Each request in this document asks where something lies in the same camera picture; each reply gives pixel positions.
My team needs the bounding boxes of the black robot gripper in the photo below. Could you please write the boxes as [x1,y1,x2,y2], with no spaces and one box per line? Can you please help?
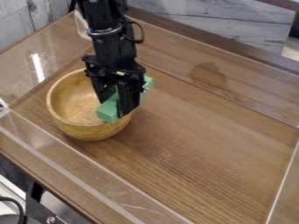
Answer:
[81,23,146,117]

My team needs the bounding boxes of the green rectangular block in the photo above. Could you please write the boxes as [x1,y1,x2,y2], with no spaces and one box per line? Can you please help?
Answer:
[96,76,155,123]

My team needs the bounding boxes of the brown wooden bowl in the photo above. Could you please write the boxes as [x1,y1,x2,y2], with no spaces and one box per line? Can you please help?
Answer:
[47,68,135,141]

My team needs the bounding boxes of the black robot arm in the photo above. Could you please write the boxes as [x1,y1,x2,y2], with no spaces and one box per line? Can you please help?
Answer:
[77,0,150,123]

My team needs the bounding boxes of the clear acrylic corner bracket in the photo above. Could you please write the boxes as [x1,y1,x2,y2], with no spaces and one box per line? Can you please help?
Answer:
[73,11,91,40]

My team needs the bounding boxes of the clear acrylic tray wall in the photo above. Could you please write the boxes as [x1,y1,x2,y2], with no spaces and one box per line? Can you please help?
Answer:
[0,102,192,224]

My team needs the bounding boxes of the black cable under table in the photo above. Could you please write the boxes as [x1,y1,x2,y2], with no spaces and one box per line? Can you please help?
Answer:
[0,195,27,224]

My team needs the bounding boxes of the black table leg bracket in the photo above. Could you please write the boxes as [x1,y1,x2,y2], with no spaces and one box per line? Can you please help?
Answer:
[25,182,67,224]

